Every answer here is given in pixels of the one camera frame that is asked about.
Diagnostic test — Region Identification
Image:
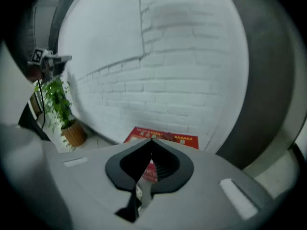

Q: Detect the black cable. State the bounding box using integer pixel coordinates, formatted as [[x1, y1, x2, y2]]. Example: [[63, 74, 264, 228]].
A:
[[37, 80, 47, 130]]

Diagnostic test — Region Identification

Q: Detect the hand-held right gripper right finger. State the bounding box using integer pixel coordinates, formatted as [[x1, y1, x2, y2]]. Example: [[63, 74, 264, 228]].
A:
[[135, 138, 275, 230]]

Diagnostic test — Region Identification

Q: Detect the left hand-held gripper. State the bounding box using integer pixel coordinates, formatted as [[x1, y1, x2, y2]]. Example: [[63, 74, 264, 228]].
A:
[[27, 47, 73, 81]]

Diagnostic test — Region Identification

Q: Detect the red fire extinguisher box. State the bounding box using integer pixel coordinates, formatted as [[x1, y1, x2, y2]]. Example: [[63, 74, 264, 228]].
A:
[[123, 126, 200, 183]]

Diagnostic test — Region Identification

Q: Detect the green leafy plant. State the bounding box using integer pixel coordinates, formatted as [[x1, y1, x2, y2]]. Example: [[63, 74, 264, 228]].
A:
[[34, 77, 78, 151]]

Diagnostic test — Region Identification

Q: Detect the person's left forearm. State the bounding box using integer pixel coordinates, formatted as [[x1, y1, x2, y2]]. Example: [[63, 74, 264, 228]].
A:
[[25, 65, 45, 82]]

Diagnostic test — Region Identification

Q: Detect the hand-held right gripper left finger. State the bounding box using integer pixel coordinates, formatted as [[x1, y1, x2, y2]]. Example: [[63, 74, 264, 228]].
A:
[[45, 138, 153, 230]]

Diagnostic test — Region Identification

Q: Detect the ribbed wooden plant pot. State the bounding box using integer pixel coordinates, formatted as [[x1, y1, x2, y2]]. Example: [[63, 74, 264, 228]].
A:
[[60, 119, 88, 148]]

